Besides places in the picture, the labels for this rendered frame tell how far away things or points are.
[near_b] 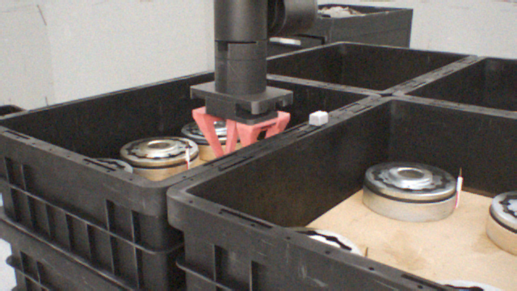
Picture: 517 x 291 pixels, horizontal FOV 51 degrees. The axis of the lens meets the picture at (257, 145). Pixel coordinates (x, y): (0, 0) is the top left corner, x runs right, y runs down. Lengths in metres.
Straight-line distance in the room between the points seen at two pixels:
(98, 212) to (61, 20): 3.23
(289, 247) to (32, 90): 3.38
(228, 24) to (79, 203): 0.23
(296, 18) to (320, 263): 0.34
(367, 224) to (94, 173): 0.29
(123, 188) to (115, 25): 3.47
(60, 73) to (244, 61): 3.20
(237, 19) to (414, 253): 0.29
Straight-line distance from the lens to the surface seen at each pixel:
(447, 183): 0.64
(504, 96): 1.08
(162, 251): 0.46
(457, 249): 0.57
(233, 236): 0.37
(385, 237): 0.57
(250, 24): 0.56
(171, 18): 4.17
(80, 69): 3.79
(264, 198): 0.50
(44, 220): 0.61
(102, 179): 0.47
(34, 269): 0.67
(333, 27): 2.02
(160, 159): 0.68
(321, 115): 0.58
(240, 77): 0.57
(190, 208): 0.39
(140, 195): 0.43
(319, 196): 0.59
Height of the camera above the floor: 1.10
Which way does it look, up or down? 19 degrees down
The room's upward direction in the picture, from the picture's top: straight up
